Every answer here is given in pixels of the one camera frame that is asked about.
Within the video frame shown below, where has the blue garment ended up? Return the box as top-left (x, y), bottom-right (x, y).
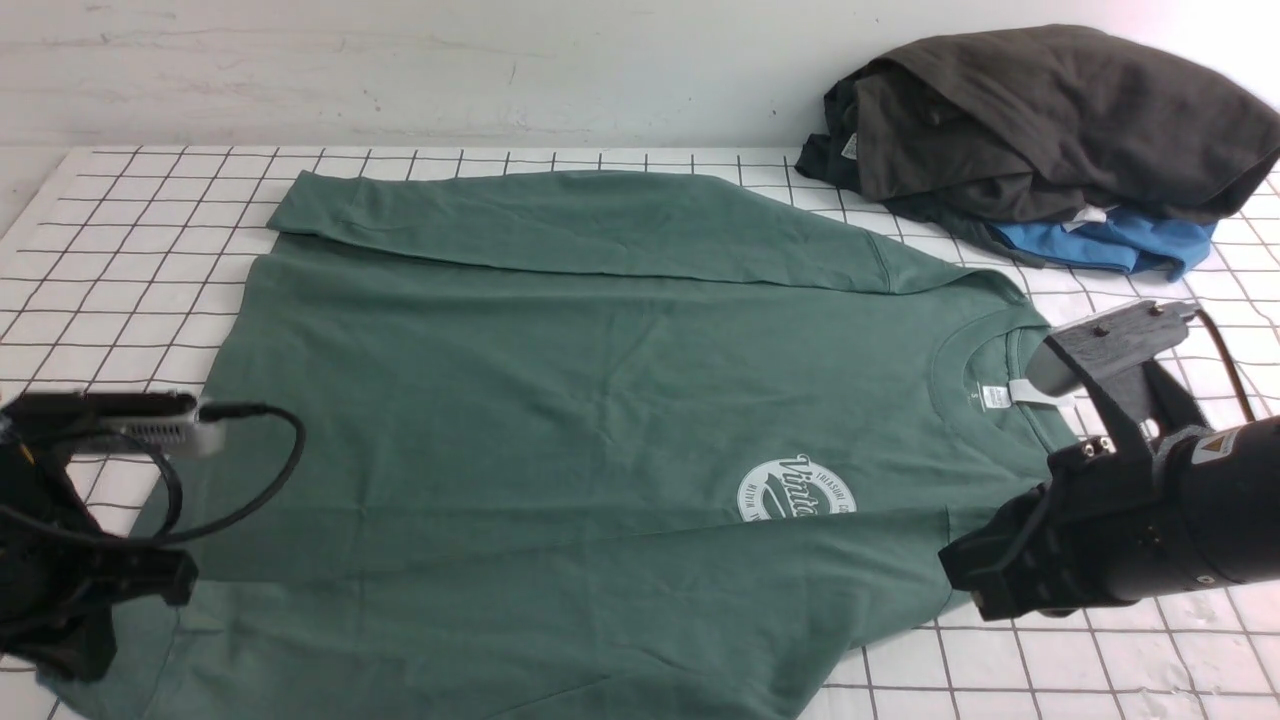
top-left (991, 208), bottom-right (1219, 283)

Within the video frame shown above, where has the right camera cable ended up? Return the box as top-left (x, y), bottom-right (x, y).
top-left (1190, 306), bottom-right (1257, 425)

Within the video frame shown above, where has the white grid-pattern table cloth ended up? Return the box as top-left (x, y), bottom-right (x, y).
top-left (3, 146), bottom-right (1277, 719)

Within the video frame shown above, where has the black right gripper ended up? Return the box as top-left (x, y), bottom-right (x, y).
top-left (940, 436), bottom-right (1216, 621)

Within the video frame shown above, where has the dark grey-brown garment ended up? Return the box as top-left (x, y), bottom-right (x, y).
top-left (824, 24), bottom-right (1279, 224)

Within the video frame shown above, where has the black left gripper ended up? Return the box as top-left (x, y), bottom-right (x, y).
top-left (1, 430), bottom-right (198, 683)

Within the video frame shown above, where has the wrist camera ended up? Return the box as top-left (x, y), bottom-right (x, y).
top-left (1009, 300), bottom-right (1210, 443)
top-left (3, 391), bottom-right (227, 457)

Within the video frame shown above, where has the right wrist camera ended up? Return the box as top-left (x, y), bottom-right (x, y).
top-left (1009, 300), bottom-right (1210, 443)

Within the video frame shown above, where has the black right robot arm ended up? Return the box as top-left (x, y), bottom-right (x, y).
top-left (940, 418), bottom-right (1279, 621)

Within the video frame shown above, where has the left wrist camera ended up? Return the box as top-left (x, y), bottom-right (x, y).
top-left (3, 391), bottom-right (227, 457)

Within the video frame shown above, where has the dark green garment under pile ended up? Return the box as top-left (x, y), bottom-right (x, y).
top-left (795, 76), bottom-right (1014, 258)

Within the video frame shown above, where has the green long-sleeved shirt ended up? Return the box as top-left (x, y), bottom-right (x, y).
top-left (45, 170), bottom-right (1075, 719)

